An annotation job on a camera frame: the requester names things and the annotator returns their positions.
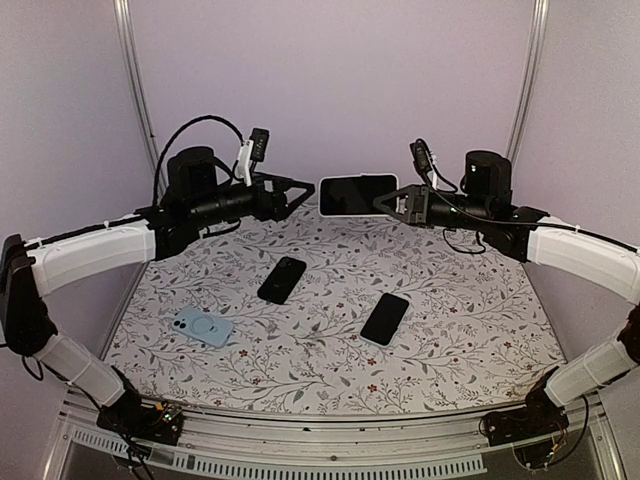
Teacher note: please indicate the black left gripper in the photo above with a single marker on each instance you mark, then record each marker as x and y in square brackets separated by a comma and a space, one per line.
[278, 208]

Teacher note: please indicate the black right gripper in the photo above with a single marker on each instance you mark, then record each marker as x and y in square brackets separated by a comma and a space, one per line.
[418, 204]

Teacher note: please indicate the white cased phone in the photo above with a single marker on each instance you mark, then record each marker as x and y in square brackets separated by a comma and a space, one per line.
[353, 195]

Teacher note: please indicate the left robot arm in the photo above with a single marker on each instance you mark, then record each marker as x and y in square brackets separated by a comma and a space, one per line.
[202, 192]

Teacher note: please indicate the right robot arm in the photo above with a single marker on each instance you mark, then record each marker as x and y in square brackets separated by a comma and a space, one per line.
[525, 234]

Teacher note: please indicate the black cased phone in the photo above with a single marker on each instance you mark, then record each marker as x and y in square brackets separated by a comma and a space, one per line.
[282, 280]

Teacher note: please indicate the phone with dark screen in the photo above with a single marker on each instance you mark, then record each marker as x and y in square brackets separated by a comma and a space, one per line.
[384, 320]

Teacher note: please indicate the light blue cased phone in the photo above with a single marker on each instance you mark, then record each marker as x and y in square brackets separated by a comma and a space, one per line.
[203, 327]

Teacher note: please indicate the floral table mat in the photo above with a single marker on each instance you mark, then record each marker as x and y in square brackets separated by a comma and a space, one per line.
[475, 333]

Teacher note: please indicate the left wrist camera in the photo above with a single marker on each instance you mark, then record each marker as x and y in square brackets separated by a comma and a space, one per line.
[252, 152]

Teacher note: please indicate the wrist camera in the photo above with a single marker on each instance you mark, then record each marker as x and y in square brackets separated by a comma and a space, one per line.
[423, 160]
[252, 152]

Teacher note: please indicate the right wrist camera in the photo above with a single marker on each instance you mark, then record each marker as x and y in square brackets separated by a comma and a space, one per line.
[423, 160]

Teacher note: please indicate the aluminium right corner post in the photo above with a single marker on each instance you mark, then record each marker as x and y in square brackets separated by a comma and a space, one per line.
[535, 48]

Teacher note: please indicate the aluminium corner post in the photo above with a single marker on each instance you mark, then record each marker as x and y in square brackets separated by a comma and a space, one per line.
[535, 48]
[124, 25]

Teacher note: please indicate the aluminium front rail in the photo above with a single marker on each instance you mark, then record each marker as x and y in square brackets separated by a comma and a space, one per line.
[234, 444]

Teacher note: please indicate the aluminium left corner post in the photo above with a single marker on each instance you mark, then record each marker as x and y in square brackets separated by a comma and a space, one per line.
[124, 25]

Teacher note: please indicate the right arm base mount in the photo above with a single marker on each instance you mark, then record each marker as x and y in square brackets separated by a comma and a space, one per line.
[525, 425]

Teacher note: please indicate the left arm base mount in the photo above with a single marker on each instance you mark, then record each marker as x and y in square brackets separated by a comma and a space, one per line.
[161, 423]

